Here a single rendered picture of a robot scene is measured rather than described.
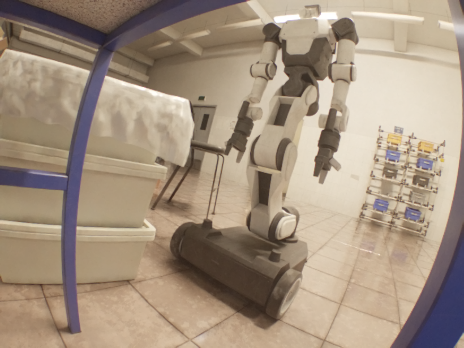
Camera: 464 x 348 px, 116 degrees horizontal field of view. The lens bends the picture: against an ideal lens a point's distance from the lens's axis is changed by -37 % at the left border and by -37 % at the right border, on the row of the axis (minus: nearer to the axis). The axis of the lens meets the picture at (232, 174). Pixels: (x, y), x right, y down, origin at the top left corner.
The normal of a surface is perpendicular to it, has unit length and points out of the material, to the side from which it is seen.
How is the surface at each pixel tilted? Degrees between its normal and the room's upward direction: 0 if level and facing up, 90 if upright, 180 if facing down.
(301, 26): 90
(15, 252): 96
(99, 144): 96
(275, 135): 66
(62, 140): 96
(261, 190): 120
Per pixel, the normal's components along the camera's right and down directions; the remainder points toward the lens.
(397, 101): -0.58, -0.10
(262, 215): -0.62, 0.40
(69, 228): 0.78, 0.22
